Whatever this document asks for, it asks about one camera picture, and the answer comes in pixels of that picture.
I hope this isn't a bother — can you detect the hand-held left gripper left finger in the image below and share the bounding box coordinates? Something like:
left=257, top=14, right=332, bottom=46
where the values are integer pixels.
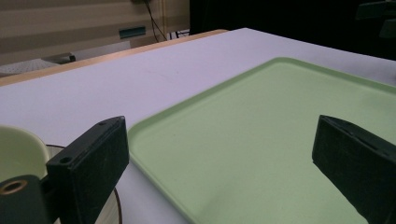
left=45, top=116, right=130, bottom=224

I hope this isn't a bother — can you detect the cream cup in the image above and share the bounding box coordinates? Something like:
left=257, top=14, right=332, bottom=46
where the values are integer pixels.
left=0, top=124, right=50, bottom=184

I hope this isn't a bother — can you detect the light green plastic tray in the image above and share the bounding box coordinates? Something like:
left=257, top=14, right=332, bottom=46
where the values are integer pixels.
left=127, top=56, right=396, bottom=224

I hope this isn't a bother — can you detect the teal wall box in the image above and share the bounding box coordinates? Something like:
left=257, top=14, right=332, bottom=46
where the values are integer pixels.
left=119, top=25, right=147, bottom=39

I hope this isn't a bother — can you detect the black cable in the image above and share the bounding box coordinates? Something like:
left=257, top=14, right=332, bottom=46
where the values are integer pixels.
left=143, top=0, right=169, bottom=41

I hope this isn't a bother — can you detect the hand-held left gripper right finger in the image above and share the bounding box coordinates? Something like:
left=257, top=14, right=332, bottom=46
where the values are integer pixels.
left=311, top=114, right=396, bottom=224

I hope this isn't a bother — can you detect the white perforated board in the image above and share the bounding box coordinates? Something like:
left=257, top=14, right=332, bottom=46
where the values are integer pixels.
left=0, top=58, right=60, bottom=76

